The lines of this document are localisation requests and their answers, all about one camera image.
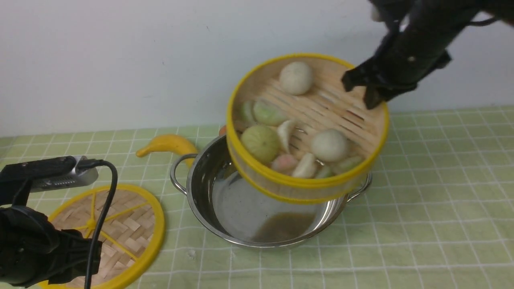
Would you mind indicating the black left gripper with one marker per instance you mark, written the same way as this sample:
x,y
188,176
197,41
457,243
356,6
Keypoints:
x,y
70,259

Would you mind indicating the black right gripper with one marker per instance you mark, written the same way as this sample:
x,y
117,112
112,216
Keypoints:
x,y
402,60

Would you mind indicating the yellow bamboo steamer lid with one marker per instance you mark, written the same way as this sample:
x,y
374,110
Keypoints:
x,y
132,233

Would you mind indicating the yellow bamboo steamer basket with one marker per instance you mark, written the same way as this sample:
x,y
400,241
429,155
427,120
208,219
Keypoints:
x,y
325,106

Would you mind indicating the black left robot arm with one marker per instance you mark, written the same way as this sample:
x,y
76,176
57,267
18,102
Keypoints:
x,y
34,251

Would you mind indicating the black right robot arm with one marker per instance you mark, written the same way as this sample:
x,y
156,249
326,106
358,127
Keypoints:
x,y
442,16

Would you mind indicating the stainless steel pot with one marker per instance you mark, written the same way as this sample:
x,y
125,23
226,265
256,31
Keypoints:
x,y
229,207

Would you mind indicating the white round bun front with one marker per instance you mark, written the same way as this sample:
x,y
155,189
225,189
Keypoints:
x,y
330,146

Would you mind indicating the white round bun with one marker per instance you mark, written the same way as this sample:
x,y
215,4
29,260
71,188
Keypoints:
x,y
296,78
330,146

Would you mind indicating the white dumpling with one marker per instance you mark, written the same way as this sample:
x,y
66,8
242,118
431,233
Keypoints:
x,y
284,133

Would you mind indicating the green dumpling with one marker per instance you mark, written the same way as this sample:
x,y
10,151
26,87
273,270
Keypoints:
x,y
267,114

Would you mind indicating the pink bun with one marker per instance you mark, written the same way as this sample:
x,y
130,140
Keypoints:
x,y
284,164

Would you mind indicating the green round bun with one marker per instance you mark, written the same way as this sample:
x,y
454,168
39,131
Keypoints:
x,y
261,142

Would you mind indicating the green checkered tablecloth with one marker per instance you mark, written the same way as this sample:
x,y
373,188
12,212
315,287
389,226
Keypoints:
x,y
438,215

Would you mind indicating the yellow banana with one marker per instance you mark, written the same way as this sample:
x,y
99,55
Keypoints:
x,y
173,143

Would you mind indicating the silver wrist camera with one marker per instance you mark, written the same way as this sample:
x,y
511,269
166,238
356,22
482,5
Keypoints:
x,y
18,180

